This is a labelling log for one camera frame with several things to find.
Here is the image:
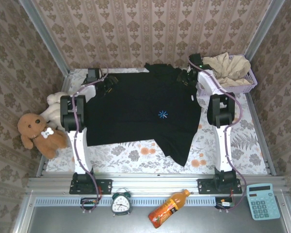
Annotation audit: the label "dark green alarm clock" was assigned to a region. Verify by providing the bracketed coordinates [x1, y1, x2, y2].
[111, 188, 133, 216]

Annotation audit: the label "purple plastic basket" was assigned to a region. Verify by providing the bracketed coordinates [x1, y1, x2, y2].
[196, 54, 258, 98]

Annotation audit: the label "floral tablecloth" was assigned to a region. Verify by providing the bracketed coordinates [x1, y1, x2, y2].
[45, 67, 269, 175]

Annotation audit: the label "light blue calculator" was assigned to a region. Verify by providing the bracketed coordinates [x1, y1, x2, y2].
[246, 183, 281, 221]

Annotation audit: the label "beige drawstring shorts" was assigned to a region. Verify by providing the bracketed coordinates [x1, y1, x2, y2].
[202, 52, 252, 87]

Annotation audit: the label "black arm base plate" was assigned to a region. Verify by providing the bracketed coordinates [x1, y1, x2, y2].
[69, 179, 113, 195]
[197, 178, 243, 195]

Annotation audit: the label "black connector board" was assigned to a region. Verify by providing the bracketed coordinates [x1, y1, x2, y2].
[80, 198, 100, 211]
[215, 197, 236, 210]

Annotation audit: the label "brown plush dog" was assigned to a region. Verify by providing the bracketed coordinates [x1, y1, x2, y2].
[16, 113, 68, 160]

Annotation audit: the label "white slotted cable duct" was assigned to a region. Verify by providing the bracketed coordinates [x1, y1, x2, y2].
[35, 197, 215, 207]

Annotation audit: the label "aluminium frame beam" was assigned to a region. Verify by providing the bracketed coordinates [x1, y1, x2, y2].
[26, 173, 288, 195]

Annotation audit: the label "orange juice bottle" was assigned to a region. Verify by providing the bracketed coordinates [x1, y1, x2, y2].
[147, 189, 191, 229]

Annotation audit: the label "aluminium frame post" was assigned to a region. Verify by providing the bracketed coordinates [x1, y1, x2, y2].
[18, 0, 72, 77]
[243, 0, 286, 63]

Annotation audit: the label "white plush toy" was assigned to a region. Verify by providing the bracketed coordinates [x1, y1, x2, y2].
[39, 91, 70, 132]

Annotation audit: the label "black t-shirt with blue logo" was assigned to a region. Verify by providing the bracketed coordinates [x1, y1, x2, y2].
[83, 62, 202, 167]

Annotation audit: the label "purple robot arm cable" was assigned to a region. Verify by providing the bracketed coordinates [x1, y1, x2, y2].
[71, 65, 110, 214]
[187, 54, 248, 213]

